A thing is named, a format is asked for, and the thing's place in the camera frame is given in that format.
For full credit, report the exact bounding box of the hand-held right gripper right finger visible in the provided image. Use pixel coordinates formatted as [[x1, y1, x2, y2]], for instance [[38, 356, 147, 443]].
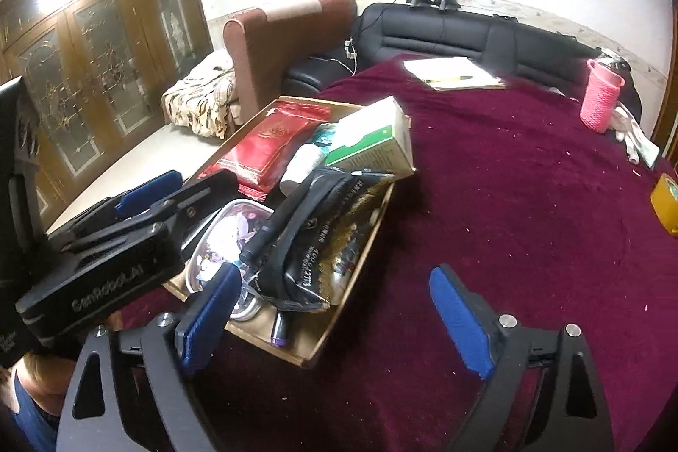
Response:
[[429, 264, 615, 452]]

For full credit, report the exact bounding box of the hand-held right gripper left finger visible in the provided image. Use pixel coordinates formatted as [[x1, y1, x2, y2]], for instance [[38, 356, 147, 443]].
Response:
[[56, 262, 243, 452]]

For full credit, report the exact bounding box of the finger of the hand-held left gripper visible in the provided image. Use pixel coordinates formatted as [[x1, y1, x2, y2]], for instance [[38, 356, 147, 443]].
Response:
[[148, 169, 239, 244], [53, 169, 183, 246]]

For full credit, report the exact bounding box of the clear cartoon pencil case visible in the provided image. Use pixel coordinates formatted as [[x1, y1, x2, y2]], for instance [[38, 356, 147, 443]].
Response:
[[185, 199, 276, 320]]

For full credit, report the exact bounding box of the red packet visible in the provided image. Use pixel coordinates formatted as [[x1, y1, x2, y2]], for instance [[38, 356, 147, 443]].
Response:
[[212, 105, 332, 201]]

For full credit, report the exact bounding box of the cardboard tray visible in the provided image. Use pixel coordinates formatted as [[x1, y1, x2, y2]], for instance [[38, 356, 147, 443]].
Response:
[[161, 95, 398, 369]]

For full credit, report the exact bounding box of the white pill bottle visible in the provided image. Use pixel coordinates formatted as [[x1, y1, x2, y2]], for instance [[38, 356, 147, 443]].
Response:
[[279, 144, 326, 196]]

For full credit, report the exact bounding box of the black pouch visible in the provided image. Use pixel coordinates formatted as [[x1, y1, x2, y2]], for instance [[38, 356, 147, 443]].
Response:
[[238, 166, 395, 312]]

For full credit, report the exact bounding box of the green and white box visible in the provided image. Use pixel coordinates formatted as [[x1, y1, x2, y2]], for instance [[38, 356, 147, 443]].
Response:
[[323, 95, 415, 178]]

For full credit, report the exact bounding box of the person's left forearm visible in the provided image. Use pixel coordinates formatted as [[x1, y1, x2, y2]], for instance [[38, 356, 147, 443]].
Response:
[[13, 354, 80, 437]]

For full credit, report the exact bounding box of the black marker purple end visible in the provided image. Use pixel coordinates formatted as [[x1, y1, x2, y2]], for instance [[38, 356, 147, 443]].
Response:
[[270, 311, 289, 347]]

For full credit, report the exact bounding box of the floral blanket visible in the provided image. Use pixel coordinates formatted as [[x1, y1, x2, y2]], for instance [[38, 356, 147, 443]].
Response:
[[160, 50, 242, 140]]

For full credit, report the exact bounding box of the black patterned panel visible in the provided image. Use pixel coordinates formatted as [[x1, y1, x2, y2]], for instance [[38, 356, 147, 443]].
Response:
[[0, 76, 46, 252]]

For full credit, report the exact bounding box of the ornate wooden door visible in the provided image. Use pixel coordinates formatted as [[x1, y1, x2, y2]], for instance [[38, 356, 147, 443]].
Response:
[[0, 0, 215, 230]]

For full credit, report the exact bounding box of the teal tissue packet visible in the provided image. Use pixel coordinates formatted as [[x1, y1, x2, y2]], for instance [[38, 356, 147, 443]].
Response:
[[310, 122, 340, 151]]

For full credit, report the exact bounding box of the brown armchair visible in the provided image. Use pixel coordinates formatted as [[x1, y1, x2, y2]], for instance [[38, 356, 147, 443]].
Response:
[[222, 0, 358, 125]]

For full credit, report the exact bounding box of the yellow tape roll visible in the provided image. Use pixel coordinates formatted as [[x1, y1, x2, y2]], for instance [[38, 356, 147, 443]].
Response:
[[650, 172, 678, 237]]

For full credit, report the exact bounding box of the white cloth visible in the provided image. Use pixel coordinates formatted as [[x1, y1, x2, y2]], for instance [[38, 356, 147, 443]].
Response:
[[611, 105, 650, 164]]

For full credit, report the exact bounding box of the white notebook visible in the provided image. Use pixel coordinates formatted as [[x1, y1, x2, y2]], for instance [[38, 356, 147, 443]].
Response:
[[403, 56, 506, 92]]

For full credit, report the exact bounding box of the teal cloth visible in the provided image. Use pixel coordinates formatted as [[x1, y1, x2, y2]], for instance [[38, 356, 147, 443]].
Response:
[[638, 137, 660, 169]]

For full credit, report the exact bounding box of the pink knitted bottle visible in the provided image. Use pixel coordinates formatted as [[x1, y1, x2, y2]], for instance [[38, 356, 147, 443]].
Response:
[[579, 50, 628, 134]]

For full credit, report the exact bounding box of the black leather sofa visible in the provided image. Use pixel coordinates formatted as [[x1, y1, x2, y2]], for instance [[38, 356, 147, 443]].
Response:
[[286, 2, 644, 125]]

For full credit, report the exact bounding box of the white charging cable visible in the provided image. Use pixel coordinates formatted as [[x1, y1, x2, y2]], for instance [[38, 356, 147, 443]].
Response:
[[310, 39, 361, 77]]

